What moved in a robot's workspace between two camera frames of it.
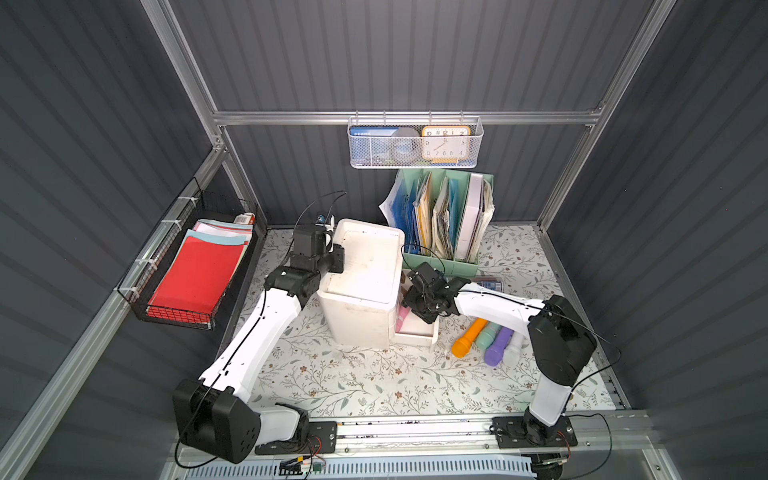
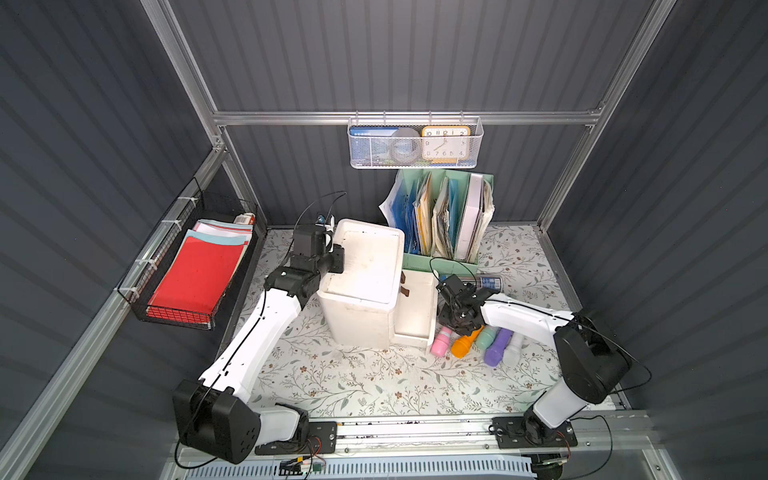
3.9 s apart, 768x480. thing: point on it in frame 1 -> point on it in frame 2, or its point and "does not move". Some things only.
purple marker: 493,355 does not move
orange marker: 461,347 does not move
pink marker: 402,314 -> 440,344
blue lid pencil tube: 492,285 does not move
